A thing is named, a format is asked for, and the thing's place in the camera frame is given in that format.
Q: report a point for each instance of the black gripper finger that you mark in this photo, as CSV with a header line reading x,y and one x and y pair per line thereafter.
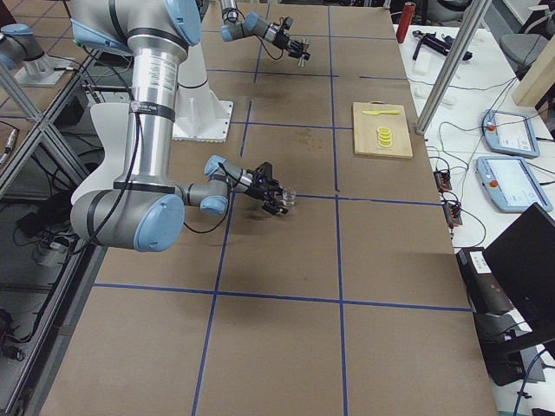
x,y
274,208
305,43
276,189
305,56

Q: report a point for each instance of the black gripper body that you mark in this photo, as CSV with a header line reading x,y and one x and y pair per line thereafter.
x,y
258,188
286,42

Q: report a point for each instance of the clear glass measuring cup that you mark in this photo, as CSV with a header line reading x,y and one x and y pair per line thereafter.
x,y
288,197

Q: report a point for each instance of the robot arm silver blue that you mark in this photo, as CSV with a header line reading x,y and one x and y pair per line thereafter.
x,y
129,201
236,25

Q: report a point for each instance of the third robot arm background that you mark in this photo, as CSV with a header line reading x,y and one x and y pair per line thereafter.
x,y
18,44

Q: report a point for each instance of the yellow plastic knife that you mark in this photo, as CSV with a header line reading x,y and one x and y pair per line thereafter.
x,y
381,112

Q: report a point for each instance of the wooden cutting board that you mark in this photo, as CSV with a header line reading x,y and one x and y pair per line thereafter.
x,y
364,128

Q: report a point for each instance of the red cylinder bottle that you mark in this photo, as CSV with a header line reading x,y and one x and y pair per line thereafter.
x,y
407,14

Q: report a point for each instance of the yellow lemon slices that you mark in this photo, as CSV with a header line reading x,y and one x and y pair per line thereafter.
x,y
384,136

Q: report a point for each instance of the white foam block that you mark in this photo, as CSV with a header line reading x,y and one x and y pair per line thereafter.
x,y
423,64

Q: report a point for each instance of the white plastic chair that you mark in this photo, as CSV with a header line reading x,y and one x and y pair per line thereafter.
x,y
110,122

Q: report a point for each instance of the upper blue teach pendant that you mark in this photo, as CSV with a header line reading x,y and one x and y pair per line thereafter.
x,y
509,133

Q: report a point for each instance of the blue teach pendant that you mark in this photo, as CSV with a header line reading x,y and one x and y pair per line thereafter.
x,y
510,184
509,133

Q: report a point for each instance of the lower blue teach pendant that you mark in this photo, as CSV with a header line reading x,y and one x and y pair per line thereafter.
x,y
510,184

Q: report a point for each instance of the black box with label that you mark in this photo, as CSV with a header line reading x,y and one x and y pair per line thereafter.
x,y
484,290

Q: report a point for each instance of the black computer monitor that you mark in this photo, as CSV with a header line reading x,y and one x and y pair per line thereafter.
x,y
522,260

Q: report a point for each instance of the aluminium frame post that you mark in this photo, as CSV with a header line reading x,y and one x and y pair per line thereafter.
x,y
464,36

